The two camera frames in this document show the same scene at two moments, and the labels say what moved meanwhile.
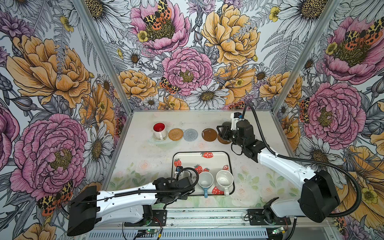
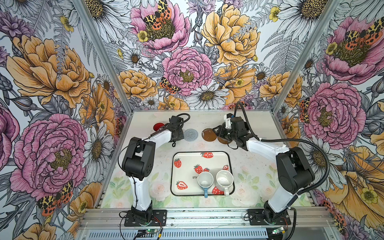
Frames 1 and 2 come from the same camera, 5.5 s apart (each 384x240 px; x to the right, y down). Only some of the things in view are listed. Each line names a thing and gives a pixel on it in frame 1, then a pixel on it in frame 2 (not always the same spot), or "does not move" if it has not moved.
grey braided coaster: [190, 135] does not move
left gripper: [182, 197] to [181, 137]
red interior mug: [159, 130] does not move
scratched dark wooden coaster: [209, 134] does not move
